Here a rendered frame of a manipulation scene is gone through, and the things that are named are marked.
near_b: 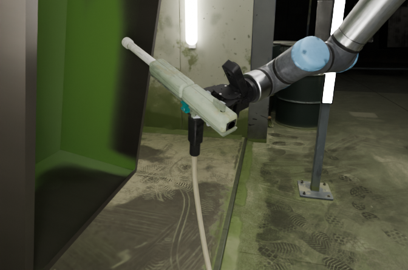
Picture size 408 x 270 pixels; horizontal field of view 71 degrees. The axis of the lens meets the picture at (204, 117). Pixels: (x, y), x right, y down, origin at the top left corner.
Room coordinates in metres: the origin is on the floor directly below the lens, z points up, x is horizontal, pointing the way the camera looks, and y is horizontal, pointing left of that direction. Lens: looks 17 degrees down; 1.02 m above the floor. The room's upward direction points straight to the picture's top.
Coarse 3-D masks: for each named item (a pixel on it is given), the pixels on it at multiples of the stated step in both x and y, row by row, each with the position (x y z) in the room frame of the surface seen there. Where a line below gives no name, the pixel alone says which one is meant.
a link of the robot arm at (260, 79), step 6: (252, 72) 0.81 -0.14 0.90; (258, 72) 0.81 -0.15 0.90; (252, 78) 0.79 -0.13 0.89; (258, 78) 0.79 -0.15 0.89; (264, 78) 0.80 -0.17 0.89; (258, 84) 0.78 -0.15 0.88; (264, 84) 0.79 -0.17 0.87; (258, 90) 0.78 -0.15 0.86; (264, 90) 0.79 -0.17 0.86; (258, 96) 0.79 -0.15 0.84; (264, 96) 0.80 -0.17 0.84; (252, 102) 0.81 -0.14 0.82
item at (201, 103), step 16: (128, 48) 0.90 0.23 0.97; (160, 64) 0.77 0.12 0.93; (160, 80) 0.75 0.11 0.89; (176, 80) 0.70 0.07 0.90; (176, 96) 0.71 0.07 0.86; (192, 96) 0.65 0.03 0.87; (208, 96) 0.65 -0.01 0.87; (192, 112) 0.66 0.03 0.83; (208, 112) 0.60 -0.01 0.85; (224, 112) 0.60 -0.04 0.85; (192, 128) 0.69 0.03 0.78; (224, 128) 0.58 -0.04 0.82; (192, 144) 0.71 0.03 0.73
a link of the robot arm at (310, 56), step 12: (312, 36) 0.77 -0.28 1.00; (300, 48) 0.75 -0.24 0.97; (312, 48) 0.75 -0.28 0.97; (324, 48) 0.77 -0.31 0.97; (276, 60) 0.82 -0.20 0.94; (288, 60) 0.77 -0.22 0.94; (300, 60) 0.74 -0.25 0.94; (312, 60) 0.73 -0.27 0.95; (324, 60) 0.74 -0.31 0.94; (276, 72) 0.81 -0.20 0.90; (288, 72) 0.78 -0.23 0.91; (300, 72) 0.76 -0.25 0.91; (312, 72) 0.76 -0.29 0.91; (324, 72) 0.80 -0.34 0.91
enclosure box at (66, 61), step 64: (0, 0) 0.47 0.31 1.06; (64, 0) 1.10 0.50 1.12; (128, 0) 1.07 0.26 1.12; (0, 64) 0.47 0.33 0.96; (64, 64) 1.12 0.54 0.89; (128, 64) 1.07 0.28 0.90; (0, 128) 0.48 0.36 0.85; (64, 128) 1.13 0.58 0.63; (128, 128) 1.08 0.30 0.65; (0, 192) 0.48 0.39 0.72; (64, 192) 0.86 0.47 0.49; (0, 256) 0.49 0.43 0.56
